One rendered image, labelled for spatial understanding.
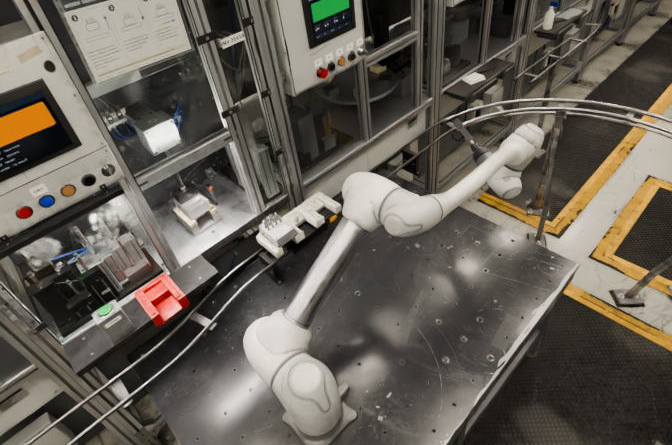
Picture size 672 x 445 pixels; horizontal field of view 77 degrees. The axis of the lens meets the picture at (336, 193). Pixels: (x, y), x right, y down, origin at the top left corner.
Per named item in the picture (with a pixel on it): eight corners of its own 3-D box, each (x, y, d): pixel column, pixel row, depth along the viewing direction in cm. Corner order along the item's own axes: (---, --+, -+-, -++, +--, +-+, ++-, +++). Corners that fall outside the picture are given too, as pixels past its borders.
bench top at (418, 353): (303, 642, 102) (300, 641, 100) (129, 361, 166) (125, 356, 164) (577, 270, 174) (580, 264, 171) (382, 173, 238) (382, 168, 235)
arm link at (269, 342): (261, 395, 128) (224, 349, 142) (293, 393, 141) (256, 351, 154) (397, 180, 129) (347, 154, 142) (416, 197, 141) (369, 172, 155)
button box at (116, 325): (113, 344, 141) (96, 324, 133) (105, 330, 146) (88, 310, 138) (136, 328, 145) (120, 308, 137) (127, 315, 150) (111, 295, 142)
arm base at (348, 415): (367, 407, 139) (366, 399, 135) (317, 462, 128) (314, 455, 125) (329, 370, 150) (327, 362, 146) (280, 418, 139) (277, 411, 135)
